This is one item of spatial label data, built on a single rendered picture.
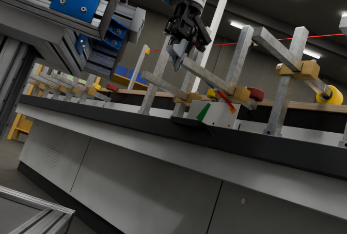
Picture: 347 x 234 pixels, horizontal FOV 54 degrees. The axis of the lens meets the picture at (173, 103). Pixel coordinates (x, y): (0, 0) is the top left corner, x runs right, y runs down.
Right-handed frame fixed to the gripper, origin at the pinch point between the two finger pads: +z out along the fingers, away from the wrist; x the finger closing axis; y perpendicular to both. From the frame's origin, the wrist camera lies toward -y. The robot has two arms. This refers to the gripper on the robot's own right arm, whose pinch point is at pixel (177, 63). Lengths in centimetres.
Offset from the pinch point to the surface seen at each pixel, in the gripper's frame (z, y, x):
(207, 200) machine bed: 41, -51, -15
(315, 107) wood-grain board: -6, -50, 23
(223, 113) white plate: 7.0, -28.8, -0.6
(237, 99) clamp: 0.6, -29.7, 3.5
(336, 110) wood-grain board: -5, -50, 31
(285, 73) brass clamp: -9.8, -28.8, 21.0
